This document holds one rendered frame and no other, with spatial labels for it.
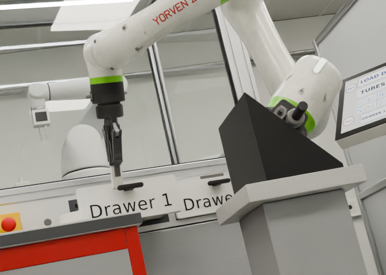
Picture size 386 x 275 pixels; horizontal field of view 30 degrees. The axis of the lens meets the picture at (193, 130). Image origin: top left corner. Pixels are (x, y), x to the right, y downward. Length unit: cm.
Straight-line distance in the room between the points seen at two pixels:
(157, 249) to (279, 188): 71
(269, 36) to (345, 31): 229
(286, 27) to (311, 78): 448
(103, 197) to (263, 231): 58
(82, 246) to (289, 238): 44
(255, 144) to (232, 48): 92
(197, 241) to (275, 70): 60
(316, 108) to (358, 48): 246
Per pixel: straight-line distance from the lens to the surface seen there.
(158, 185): 207
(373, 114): 233
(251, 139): 162
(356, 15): 417
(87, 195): 202
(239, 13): 208
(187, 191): 223
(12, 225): 206
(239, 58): 247
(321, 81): 176
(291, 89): 174
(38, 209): 215
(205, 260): 223
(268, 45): 201
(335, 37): 442
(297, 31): 625
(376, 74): 249
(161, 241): 220
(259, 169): 160
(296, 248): 159
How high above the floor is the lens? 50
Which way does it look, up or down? 15 degrees up
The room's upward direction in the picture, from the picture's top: 13 degrees counter-clockwise
